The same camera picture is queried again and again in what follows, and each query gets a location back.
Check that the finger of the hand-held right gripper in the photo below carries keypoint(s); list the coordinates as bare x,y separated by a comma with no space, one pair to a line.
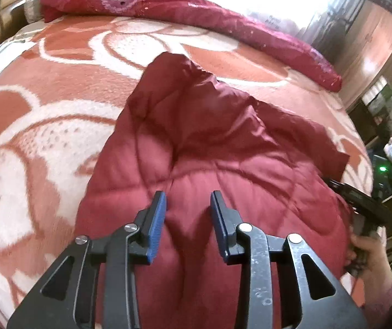
335,184

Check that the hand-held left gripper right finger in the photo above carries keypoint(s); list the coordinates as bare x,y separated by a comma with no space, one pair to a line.
218,226

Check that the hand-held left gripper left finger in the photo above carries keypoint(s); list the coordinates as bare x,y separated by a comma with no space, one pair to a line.
156,226

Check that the dark red quilted jacket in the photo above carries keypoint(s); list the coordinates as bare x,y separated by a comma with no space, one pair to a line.
199,137

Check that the person's right forearm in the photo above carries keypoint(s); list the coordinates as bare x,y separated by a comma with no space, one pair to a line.
384,294

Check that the person's right hand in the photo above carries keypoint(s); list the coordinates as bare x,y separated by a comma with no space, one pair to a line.
371,250

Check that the wooden wardrobe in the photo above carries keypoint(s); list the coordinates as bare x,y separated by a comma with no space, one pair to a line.
371,48

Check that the orange and white blanket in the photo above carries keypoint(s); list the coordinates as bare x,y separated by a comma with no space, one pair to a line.
45,109

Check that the red floral folded quilt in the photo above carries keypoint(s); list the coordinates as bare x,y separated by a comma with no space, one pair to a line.
182,10

